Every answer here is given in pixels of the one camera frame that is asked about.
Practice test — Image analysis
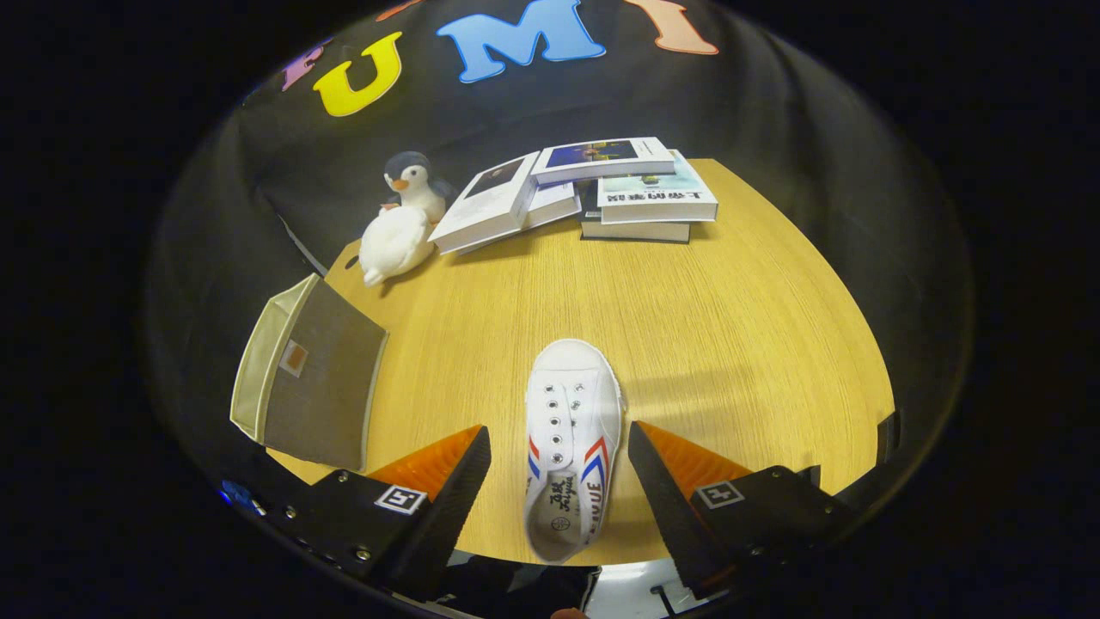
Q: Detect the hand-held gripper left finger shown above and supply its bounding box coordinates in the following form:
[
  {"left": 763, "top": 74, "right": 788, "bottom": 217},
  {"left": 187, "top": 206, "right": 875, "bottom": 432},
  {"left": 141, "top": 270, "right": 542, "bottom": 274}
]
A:
[{"left": 258, "top": 426, "right": 492, "bottom": 603}]

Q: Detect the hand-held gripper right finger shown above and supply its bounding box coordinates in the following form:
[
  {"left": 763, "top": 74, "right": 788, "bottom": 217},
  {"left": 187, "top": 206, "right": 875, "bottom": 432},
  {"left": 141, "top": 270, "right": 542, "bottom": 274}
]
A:
[{"left": 627, "top": 421, "right": 860, "bottom": 600}]

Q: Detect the white canvas shoe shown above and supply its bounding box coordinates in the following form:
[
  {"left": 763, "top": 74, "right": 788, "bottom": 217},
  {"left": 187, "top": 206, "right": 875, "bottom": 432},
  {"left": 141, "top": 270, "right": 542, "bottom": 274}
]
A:
[{"left": 523, "top": 339, "right": 625, "bottom": 565}]

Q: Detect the grey fabric storage box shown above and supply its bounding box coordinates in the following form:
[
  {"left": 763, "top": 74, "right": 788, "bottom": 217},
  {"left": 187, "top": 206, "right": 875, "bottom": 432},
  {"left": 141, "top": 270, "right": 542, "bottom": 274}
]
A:
[{"left": 230, "top": 273, "right": 389, "bottom": 473}]

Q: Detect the blue and white object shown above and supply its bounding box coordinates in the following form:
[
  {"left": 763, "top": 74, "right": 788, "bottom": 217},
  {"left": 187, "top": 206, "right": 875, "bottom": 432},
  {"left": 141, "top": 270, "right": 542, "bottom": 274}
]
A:
[{"left": 219, "top": 481, "right": 267, "bottom": 517}]

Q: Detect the small black block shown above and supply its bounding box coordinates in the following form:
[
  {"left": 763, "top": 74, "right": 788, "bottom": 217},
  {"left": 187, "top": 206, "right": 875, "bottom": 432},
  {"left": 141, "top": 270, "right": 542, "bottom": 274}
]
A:
[{"left": 876, "top": 411, "right": 902, "bottom": 466}]

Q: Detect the white round plush toy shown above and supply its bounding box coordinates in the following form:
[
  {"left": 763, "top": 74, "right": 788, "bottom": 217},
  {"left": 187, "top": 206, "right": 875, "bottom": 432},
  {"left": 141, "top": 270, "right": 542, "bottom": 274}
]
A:
[{"left": 358, "top": 206, "right": 437, "bottom": 288}]

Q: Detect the book with pale teal cover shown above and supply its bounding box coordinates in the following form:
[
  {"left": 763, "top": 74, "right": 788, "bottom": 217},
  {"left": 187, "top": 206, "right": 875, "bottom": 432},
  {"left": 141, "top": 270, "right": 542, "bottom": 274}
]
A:
[{"left": 596, "top": 150, "right": 719, "bottom": 226}]

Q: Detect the plain white book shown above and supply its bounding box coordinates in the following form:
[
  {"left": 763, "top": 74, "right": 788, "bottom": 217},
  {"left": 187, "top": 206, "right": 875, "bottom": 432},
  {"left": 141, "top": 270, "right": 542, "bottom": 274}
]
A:
[{"left": 524, "top": 182, "right": 584, "bottom": 231}]

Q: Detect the penguin plush toy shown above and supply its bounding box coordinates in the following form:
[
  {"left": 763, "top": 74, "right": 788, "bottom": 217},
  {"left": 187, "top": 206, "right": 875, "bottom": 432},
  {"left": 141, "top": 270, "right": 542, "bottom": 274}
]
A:
[{"left": 381, "top": 151, "right": 457, "bottom": 225}]

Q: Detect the book with blue cover picture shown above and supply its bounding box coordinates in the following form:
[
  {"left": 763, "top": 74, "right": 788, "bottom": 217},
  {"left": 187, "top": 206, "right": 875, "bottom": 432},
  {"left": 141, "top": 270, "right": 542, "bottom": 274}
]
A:
[{"left": 531, "top": 138, "right": 677, "bottom": 188}]

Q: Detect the black backdrop cloth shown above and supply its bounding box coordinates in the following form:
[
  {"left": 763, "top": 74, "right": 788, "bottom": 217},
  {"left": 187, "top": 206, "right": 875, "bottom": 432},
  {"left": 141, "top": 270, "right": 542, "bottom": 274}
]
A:
[{"left": 146, "top": 0, "right": 976, "bottom": 534}]

